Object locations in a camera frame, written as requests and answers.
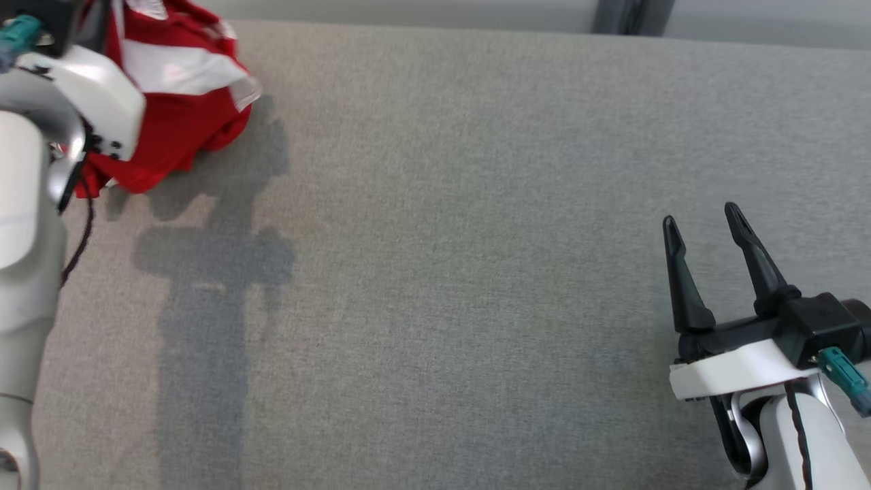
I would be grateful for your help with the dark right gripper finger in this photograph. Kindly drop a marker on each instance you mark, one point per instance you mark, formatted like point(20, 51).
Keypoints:
point(765, 286)
point(687, 306)

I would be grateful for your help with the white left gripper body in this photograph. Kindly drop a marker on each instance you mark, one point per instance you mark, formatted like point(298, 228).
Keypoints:
point(102, 95)

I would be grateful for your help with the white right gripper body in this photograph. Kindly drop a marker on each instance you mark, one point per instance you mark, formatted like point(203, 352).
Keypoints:
point(735, 367)

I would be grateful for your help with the red and white T-shirt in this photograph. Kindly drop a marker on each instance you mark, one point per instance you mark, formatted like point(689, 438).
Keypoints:
point(184, 68)

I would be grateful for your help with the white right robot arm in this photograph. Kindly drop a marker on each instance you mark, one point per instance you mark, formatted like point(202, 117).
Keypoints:
point(830, 456)

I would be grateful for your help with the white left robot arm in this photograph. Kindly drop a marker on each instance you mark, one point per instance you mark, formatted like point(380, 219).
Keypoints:
point(20, 272)

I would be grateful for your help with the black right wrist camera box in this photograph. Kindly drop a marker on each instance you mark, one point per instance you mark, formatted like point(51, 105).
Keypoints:
point(823, 323)

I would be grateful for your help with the grey metal post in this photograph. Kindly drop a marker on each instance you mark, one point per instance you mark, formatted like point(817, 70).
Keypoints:
point(616, 17)

